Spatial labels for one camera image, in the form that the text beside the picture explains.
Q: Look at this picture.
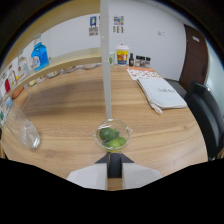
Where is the glass bowl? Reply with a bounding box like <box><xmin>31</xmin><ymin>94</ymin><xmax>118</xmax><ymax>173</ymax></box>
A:
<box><xmin>94</xmin><ymin>118</ymin><xmax>134</xmax><ymax>154</ymax></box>

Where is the yellow cup red lid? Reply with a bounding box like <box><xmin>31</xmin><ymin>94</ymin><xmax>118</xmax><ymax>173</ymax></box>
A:
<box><xmin>115</xmin><ymin>43</ymin><xmax>130</xmax><ymax>67</ymax></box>

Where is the green lime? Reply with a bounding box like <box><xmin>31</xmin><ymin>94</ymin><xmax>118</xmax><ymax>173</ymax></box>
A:
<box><xmin>107</xmin><ymin>138</ymin><xmax>122</xmax><ymax>150</ymax></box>
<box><xmin>117</xmin><ymin>136</ymin><xmax>128</xmax><ymax>146</ymax></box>
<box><xmin>98</xmin><ymin>127</ymin><xmax>114</xmax><ymax>142</ymax></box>

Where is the clear drinking glass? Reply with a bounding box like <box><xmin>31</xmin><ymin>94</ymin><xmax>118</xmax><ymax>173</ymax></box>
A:
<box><xmin>3</xmin><ymin>99</ymin><xmax>42</xmax><ymax>150</ymax></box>

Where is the white fabric pouch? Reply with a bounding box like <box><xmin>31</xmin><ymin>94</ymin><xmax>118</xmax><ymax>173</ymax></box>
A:
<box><xmin>136</xmin><ymin>77</ymin><xmax>188</xmax><ymax>115</ymax></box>

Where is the black office chair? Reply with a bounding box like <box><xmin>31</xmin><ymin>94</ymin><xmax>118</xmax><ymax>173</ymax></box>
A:
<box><xmin>184</xmin><ymin>81</ymin><xmax>224</xmax><ymax>161</ymax></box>

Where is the orange printed paper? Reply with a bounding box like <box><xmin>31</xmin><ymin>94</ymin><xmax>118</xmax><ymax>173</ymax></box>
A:
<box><xmin>126</xmin><ymin>66</ymin><xmax>163</xmax><ymax>81</ymax></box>

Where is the wooden two-tier shelf rack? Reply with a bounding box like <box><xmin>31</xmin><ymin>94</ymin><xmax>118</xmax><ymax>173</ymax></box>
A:
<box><xmin>0</xmin><ymin>0</ymin><xmax>113</xmax><ymax>122</ymax></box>

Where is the dark glass bottle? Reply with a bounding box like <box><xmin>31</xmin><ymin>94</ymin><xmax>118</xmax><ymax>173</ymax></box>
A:
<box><xmin>128</xmin><ymin>52</ymin><xmax>135</xmax><ymax>67</ymax></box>

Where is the clear bottle orange cap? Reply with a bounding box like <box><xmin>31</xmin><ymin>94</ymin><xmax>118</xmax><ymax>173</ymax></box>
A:
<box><xmin>8</xmin><ymin>64</ymin><xmax>18</xmax><ymax>88</ymax></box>

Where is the blue liquid bottle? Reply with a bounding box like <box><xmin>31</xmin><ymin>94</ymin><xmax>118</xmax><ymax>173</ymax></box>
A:
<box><xmin>30</xmin><ymin>33</ymin><xmax>50</xmax><ymax>72</ymax></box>

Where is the blue yellow wall poster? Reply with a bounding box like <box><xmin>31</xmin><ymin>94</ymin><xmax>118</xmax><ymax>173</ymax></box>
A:
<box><xmin>88</xmin><ymin>15</ymin><xmax>100</xmax><ymax>37</ymax></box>

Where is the multicolour wall poster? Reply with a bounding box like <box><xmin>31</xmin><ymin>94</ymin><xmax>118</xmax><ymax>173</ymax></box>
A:
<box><xmin>112</xmin><ymin>15</ymin><xmax>125</xmax><ymax>34</ymax></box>

